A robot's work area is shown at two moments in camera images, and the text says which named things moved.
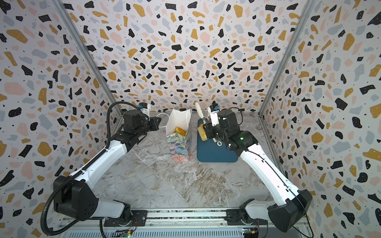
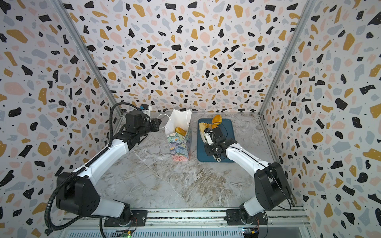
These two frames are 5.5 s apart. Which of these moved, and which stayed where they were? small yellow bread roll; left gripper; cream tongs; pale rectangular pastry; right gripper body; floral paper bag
Moved: right gripper body; cream tongs
Stayed: left gripper; floral paper bag; small yellow bread roll; pale rectangular pastry
